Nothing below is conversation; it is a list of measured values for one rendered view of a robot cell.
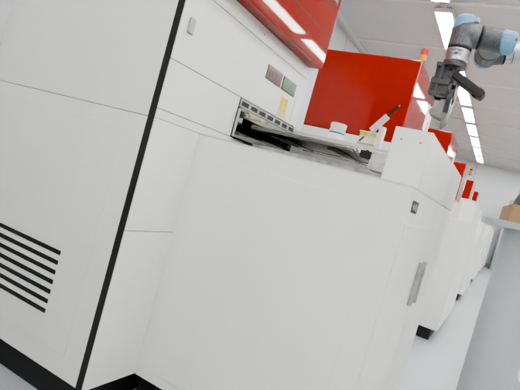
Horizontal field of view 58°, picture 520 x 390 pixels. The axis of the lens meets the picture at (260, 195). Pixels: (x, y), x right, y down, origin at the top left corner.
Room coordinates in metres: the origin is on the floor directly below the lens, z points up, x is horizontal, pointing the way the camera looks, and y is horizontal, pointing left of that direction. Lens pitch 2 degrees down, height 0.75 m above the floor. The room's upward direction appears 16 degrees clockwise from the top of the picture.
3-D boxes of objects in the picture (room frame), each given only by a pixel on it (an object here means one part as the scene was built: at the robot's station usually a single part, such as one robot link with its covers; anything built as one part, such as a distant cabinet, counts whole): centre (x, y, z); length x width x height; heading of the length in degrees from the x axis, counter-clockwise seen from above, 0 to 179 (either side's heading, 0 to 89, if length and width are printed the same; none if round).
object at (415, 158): (1.41, -0.45, 0.89); 0.55 x 0.09 x 0.14; 153
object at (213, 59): (1.57, 0.13, 1.02); 0.81 x 0.03 x 0.40; 153
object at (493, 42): (1.53, -0.59, 1.36); 0.11 x 0.11 x 0.08; 76
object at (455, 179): (1.94, -0.42, 0.89); 0.62 x 0.35 x 0.14; 63
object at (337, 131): (2.08, -0.25, 1.01); 0.07 x 0.07 x 0.10
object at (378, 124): (1.81, -0.37, 1.03); 0.06 x 0.04 x 0.13; 63
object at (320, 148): (1.64, -0.16, 0.90); 0.34 x 0.34 x 0.01; 63
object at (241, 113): (1.72, 0.04, 0.89); 0.44 x 0.02 x 0.10; 153
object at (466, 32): (1.53, -0.49, 1.36); 0.09 x 0.08 x 0.11; 76
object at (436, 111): (1.52, -0.48, 1.09); 0.06 x 0.03 x 0.09; 63
